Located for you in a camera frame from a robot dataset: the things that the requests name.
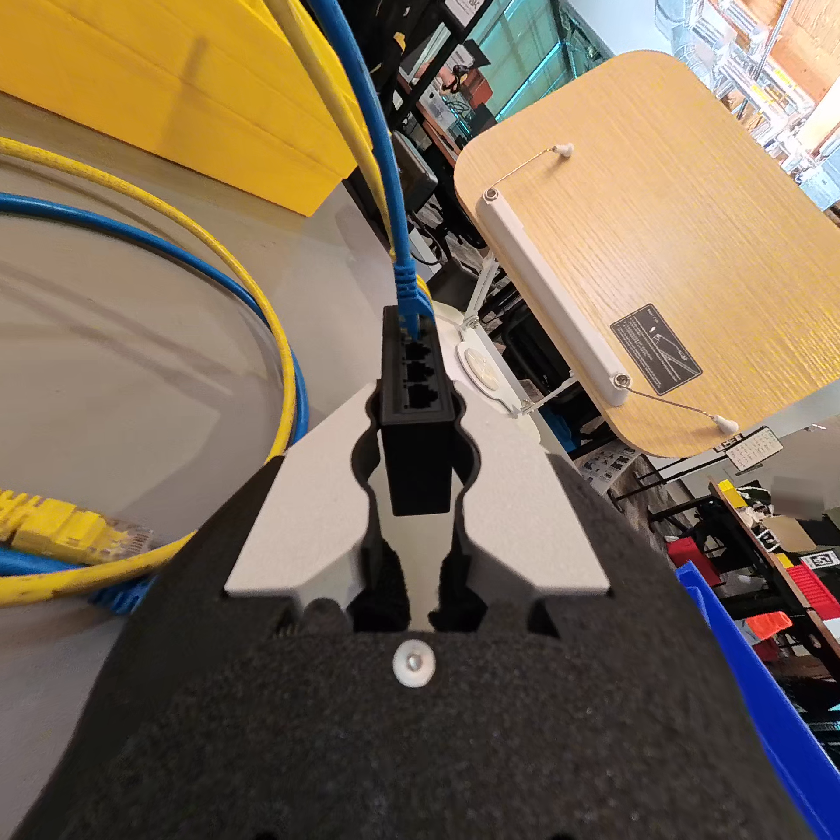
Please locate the blue plastic bin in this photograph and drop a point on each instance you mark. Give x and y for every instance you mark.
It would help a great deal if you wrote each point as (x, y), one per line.
(774, 722)

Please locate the black ethernet port hub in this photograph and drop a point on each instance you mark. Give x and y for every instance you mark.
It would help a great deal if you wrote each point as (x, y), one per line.
(420, 459)

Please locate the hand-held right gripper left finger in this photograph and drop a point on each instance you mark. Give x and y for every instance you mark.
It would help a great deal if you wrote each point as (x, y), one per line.
(308, 512)

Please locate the yellow plastic bin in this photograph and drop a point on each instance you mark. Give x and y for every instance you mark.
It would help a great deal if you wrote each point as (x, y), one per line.
(164, 85)

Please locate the red plastic bin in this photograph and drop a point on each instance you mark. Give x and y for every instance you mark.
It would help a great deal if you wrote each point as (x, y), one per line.
(689, 558)

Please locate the white printed paper sheet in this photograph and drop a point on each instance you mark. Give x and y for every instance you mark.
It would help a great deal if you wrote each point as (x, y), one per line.
(754, 449)

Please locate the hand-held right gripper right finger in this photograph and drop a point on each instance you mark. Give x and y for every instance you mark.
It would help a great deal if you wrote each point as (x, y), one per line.
(525, 518)

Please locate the orange plastic object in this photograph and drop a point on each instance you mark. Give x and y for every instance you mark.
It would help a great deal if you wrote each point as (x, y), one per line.
(768, 623)

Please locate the wooden board tilting stand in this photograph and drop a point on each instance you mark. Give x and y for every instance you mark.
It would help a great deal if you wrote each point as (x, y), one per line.
(689, 229)

